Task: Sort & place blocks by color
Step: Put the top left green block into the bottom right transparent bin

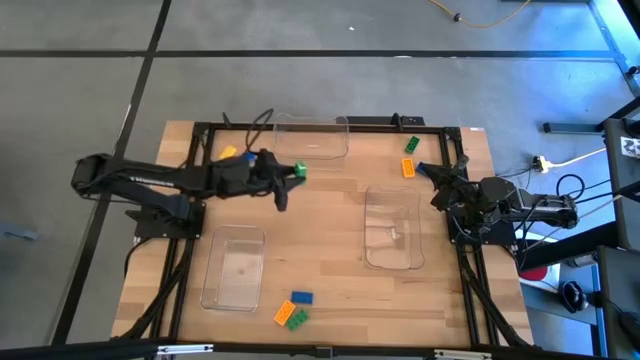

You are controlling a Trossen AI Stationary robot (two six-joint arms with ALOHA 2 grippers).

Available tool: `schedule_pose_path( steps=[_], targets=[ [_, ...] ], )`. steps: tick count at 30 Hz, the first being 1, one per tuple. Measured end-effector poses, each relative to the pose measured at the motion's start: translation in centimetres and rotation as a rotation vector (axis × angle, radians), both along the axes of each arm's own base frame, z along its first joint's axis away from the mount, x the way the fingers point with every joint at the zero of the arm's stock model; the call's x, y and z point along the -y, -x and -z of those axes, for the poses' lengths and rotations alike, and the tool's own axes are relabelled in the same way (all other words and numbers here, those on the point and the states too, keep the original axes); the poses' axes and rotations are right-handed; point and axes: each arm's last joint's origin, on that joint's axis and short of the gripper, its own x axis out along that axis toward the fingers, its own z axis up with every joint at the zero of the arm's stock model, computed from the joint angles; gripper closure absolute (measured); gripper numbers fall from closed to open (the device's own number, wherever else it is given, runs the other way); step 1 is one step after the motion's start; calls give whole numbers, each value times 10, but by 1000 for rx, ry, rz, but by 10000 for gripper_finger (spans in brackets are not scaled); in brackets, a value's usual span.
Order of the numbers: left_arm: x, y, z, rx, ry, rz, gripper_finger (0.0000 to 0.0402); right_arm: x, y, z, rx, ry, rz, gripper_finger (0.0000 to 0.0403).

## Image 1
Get red round object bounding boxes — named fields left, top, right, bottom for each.
left=519, top=267, right=550, bottom=282

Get grey metal floor rail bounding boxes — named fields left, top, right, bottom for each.
left=587, top=0, right=640, bottom=96

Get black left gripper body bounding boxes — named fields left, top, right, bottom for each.
left=212, top=148, right=291, bottom=212

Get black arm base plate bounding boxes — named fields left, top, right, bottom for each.
left=133, top=199, right=206, bottom=240
left=447, top=209, right=519, bottom=246

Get grey flat floor object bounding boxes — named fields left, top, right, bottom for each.
left=0, top=222, right=39, bottom=242

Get clear plastic bin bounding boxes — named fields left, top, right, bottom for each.
left=272, top=113, right=350, bottom=160
left=200, top=224, right=266, bottom=313
left=363, top=184, right=426, bottom=271

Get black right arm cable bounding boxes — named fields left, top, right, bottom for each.
left=556, top=173, right=614, bottom=201

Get yellow floor cable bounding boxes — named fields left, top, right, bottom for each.
left=428, top=0, right=532, bottom=29

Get black side cart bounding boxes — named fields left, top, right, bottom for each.
left=597, top=244, right=640, bottom=360
left=602, top=97, right=640, bottom=251

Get black diagonal beam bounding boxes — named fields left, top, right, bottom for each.
left=519, top=222, right=619, bottom=271

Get silver metal bracket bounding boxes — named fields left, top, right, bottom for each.
left=433, top=348, right=494, bottom=360
left=156, top=343, right=215, bottom=357

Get black headphones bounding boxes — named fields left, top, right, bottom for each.
left=559, top=280, right=591, bottom=314

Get white power cable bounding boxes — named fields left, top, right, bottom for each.
left=547, top=147, right=609, bottom=169

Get black metal table frame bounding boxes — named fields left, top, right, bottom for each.
left=110, top=115, right=534, bottom=351

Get black floor stand bar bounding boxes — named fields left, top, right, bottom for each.
left=543, top=122, right=604, bottom=135

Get black-white fiducial tag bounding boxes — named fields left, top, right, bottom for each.
left=619, top=135, right=640, bottom=159

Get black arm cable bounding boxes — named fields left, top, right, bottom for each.
left=244, top=107, right=276, bottom=153
left=556, top=173, right=614, bottom=201

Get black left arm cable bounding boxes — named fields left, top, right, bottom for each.
left=244, top=107, right=276, bottom=153

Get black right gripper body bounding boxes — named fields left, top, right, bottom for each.
left=430, top=154, right=484, bottom=214

